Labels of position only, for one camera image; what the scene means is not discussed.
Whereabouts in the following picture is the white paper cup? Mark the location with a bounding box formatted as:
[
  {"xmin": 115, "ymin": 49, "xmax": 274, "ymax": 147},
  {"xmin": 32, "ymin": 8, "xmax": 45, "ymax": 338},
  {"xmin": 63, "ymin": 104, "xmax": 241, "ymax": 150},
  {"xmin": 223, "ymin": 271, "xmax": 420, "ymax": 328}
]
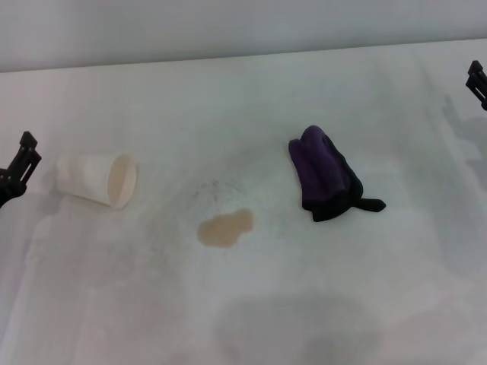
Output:
[{"xmin": 56, "ymin": 152, "xmax": 138, "ymax": 211}]

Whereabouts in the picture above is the purple and black rag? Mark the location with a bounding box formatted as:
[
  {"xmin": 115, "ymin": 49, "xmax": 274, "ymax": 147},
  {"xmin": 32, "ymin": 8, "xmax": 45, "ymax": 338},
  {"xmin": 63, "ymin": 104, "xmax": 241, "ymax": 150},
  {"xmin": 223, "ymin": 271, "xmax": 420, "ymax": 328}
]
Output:
[{"xmin": 288, "ymin": 125, "xmax": 387, "ymax": 224}]

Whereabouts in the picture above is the brown water stain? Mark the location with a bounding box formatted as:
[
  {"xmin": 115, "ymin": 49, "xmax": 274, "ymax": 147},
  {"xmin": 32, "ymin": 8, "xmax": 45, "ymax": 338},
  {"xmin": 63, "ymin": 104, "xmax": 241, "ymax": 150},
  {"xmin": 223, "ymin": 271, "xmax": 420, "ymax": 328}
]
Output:
[{"xmin": 196, "ymin": 208, "xmax": 254, "ymax": 249}]

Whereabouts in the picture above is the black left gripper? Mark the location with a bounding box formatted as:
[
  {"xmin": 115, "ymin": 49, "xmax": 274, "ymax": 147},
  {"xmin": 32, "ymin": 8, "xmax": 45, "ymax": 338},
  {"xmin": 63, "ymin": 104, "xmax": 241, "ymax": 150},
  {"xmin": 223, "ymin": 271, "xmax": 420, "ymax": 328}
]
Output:
[{"xmin": 0, "ymin": 131, "xmax": 41, "ymax": 209}]

